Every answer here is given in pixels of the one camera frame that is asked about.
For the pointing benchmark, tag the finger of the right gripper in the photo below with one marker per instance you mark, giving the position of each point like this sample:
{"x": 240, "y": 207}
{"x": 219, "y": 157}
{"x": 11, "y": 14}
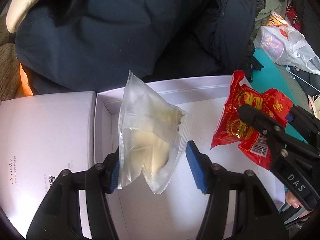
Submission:
{"x": 305, "y": 124}
{"x": 261, "y": 122}

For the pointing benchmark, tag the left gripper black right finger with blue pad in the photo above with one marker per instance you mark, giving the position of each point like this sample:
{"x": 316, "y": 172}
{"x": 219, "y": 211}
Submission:
{"x": 256, "y": 216}

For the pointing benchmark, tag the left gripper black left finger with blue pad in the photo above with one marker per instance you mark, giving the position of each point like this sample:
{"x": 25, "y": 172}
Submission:
{"x": 58, "y": 216}

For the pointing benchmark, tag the red gold snack packet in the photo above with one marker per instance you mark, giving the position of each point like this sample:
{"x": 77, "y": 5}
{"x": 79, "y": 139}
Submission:
{"x": 231, "y": 129}

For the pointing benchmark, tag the clear zip bag cream contents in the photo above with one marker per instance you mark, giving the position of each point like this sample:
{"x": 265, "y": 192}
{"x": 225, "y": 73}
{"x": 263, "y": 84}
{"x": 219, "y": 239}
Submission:
{"x": 153, "y": 136}

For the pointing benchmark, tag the person's hand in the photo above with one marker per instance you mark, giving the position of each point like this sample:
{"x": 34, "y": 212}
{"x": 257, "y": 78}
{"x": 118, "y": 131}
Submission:
{"x": 292, "y": 200}

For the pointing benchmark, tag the white handbag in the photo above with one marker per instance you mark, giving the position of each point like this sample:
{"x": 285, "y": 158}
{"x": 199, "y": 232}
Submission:
{"x": 314, "y": 104}

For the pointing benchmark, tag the teal bubble mailer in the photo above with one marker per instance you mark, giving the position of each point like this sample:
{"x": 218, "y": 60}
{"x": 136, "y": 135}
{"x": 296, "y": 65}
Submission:
{"x": 275, "y": 76}

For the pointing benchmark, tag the white plastic shopping bag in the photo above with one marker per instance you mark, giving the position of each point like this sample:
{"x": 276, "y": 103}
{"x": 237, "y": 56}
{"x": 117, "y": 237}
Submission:
{"x": 286, "y": 46}

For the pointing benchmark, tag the white open gift box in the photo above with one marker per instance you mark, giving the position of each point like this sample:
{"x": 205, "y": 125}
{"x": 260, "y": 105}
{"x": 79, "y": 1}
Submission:
{"x": 45, "y": 134}

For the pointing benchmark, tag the orange cloth piece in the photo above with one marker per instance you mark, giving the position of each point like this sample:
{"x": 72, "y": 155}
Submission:
{"x": 24, "y": 88}

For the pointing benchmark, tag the dark navy jacket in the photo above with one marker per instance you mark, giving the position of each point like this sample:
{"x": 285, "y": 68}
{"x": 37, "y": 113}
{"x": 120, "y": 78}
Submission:
{"x": 80, "y": 45}

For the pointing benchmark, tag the white wire hanger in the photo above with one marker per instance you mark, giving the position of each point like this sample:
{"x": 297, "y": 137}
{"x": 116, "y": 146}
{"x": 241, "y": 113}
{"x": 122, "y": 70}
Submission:
{"x": 310, "y": 83}

